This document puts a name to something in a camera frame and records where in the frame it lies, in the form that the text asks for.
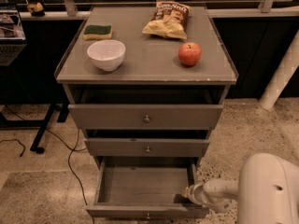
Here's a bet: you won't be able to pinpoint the black desk frame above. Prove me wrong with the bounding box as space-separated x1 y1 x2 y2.
0 103 69 154

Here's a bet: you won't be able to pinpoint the grey drawer cabinet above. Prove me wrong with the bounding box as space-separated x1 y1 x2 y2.
54 4 240 179

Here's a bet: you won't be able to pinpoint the grey bottom drawer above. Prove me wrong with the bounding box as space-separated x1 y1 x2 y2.
87 157 208 219

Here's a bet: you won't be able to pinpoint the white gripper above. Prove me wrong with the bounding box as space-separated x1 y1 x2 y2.
181 184 232 213

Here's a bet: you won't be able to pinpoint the white diagonal pillar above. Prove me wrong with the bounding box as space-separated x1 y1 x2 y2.
259 31 299 110

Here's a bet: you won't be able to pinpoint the grey drawer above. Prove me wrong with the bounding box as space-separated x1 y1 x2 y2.
68 104 223 130
85 138 209 157
87 157 208 219

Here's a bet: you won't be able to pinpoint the black floor cable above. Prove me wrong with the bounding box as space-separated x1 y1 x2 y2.
4 105 96 224

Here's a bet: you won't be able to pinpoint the grey top drawer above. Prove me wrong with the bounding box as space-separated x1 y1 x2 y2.
68 104 223 130

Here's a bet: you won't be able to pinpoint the white ceramic bowl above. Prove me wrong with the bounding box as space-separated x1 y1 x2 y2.
87 40 126 71

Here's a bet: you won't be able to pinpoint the laptop on desk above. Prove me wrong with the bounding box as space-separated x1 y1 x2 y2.
0 3 27 66

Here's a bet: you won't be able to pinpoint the green yellow sponge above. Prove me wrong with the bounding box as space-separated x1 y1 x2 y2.
83 25 112 40

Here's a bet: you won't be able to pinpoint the small yellow black object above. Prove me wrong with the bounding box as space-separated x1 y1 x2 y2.
27 2 45 17

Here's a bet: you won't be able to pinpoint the yellow brown chip bag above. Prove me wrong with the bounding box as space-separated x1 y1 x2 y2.
142 1 191 40

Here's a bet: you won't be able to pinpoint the grey middle drawer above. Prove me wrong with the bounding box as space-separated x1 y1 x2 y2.
85 138 209 157

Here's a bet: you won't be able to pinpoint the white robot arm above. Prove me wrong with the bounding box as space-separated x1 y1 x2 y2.
182 153 299 224

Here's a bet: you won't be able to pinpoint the short black cable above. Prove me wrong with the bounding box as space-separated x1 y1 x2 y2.
0 138 26 158

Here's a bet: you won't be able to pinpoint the red apple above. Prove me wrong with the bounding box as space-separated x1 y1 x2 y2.
178 42 202 66

